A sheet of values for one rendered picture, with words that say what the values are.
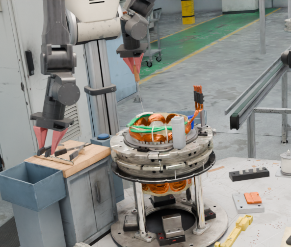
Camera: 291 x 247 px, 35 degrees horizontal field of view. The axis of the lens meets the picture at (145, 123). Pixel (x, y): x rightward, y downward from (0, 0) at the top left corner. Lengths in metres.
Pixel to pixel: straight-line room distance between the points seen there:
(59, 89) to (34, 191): 0.33
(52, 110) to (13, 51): 2.35
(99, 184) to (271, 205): 0.60
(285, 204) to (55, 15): 1.00
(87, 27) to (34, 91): 1.91
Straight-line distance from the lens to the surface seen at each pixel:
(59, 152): 1.42
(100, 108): 1.81
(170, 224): 1.42
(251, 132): 3.11
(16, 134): 3.75
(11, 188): 1.38
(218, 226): 1.50
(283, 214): 1.61
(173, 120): 1.29
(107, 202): 1.52
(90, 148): 1.49
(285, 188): 1.78
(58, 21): 1.18
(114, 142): 1.42
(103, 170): 1.48
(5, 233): 3.33
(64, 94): 1.12
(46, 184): 1.32
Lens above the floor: 1.57
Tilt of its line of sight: 18 degrees down
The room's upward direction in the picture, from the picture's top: 6 degrees counter-clockwise
